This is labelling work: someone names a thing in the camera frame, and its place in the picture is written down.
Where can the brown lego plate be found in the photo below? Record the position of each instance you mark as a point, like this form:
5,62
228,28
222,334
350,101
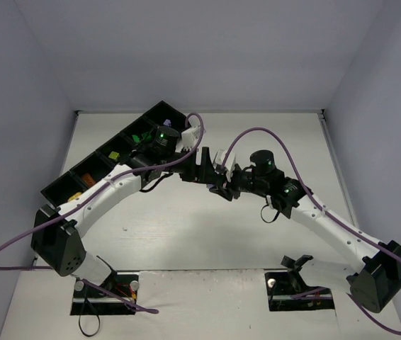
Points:
88,180

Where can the yellow lego plate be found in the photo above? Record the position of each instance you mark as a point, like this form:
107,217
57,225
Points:
74,197

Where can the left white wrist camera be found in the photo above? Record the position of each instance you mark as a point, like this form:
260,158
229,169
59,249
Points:
190,137

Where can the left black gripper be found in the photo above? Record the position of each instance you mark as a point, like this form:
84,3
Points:
205,164

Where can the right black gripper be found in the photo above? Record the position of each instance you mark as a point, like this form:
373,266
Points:
229,182

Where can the black five-compartment sorting tray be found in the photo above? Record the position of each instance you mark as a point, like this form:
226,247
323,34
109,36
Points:
139,144

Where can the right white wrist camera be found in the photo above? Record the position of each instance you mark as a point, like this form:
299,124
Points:
223,164

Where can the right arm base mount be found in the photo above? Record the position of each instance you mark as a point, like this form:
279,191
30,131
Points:
287,291

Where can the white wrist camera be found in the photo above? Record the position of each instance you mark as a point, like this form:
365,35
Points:
190,137
223,164

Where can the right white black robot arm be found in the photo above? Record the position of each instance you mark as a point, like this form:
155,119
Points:
369,274

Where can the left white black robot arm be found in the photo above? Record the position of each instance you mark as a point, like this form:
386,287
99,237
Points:
118,169

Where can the lime lego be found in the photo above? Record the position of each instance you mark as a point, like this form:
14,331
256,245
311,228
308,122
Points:
114,155

